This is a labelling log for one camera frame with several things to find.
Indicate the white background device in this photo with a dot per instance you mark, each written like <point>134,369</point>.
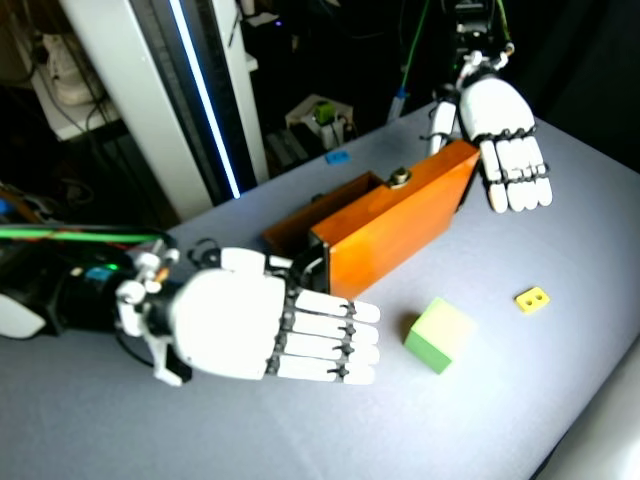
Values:
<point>70,75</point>

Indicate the white column with light strip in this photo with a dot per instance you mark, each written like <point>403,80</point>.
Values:
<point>130,100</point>

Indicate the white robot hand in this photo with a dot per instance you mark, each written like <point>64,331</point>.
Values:
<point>492,107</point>
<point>225,320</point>

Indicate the small blue block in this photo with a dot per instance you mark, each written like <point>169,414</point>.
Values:
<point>338,158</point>

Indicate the grey table cloth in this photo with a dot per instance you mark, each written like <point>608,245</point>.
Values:
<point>150,440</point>

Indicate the blue white connector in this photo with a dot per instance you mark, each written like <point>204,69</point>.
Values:
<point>400,102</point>

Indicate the small yellow block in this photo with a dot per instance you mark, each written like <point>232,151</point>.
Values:
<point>532,300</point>

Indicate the white holder with green part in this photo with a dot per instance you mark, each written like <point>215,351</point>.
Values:
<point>305,117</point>

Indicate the large green cube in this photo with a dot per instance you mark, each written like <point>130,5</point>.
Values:
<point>435,335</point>

